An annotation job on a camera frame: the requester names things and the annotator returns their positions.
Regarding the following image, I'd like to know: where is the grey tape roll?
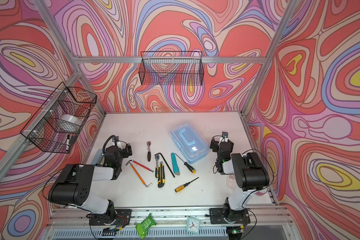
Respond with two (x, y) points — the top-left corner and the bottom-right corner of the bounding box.
(60, 114), (82, 126)

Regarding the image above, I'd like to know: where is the ratchet wrench dark handle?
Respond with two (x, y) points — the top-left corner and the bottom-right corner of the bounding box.
(147, 141), (152, 162)

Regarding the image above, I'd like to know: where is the black marker in basket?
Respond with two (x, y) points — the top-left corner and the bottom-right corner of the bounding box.
(66, 134), (70, 153)

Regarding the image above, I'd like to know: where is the black hex key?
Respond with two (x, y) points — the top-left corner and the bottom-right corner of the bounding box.
(155, 153), (175, 178)

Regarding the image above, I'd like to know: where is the black wire basket left wall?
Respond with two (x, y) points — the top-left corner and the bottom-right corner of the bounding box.
(20, 83), (97, 154)

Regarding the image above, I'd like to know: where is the large yellow black utility knife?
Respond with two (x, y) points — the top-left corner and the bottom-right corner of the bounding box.
(158, 162), (165, 188)

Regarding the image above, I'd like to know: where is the orange hex key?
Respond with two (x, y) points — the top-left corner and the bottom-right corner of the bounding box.
(126, 161), (153, 188)

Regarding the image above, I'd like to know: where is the small yellow handle screwdriver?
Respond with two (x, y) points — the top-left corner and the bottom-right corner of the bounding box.
(175, 177), (199, 193)

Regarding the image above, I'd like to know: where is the small teal alarm clock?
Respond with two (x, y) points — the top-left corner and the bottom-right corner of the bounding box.
(186, 217), (201, 234)

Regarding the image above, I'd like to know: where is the black wire basket back wall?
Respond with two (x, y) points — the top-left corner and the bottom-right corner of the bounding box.
(139, 51), (204, 86)

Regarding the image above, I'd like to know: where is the screwdriver black orange handle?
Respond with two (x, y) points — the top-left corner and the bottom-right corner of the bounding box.
(174, 153), (196, 174)

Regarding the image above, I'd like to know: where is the pink calculator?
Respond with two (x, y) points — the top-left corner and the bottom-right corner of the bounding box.
(226, 175), (237, 189)

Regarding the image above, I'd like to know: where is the red hex key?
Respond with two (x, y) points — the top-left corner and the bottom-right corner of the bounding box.
(129, 160), (154, 173)

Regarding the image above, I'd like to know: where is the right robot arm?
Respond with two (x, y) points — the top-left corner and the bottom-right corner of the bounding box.
(208, 135), (270, 226)

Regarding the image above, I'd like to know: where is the black wire basket wall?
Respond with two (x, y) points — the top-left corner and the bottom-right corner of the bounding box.
(139, 51), (204, 86)
(20, 83), (97, 154)

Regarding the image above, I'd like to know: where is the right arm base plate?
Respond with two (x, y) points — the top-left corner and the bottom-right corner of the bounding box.
(207, 208), (251, 226)

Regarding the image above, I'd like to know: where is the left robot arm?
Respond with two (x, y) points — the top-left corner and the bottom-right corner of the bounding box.
(47, 135), (133, 226)

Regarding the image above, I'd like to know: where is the light blue plastic tool box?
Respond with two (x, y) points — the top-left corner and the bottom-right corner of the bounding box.
(170, 123), (210, 164)

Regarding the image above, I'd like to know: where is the teal utility knife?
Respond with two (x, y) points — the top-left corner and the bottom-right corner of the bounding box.
(171, 153), (180, 176)

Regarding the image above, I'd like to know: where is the grey blue stapler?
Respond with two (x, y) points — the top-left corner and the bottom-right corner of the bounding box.
(91, 149), (104, 165)

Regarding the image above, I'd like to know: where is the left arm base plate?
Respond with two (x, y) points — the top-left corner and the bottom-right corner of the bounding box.
(86, 209), (132, 227)

